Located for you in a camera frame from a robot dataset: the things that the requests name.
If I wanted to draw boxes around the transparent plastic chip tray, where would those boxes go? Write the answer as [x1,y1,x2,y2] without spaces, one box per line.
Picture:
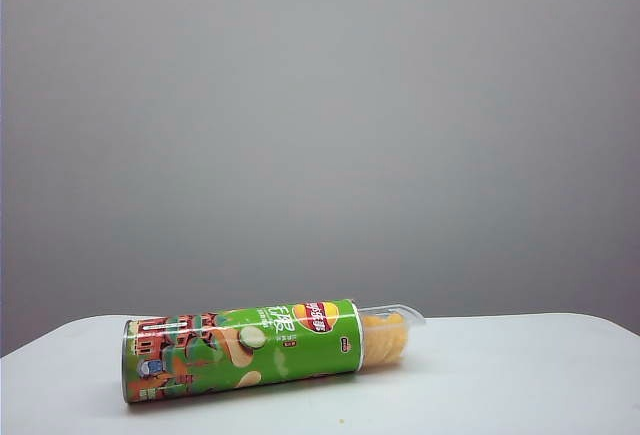
[356,301,427,372]

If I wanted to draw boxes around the green potato chips tube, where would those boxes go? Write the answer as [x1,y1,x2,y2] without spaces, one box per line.
[121,297,369,406]

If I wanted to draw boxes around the stack of yellow potato chips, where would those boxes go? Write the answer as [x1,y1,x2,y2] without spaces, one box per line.
[361,310,411,364]

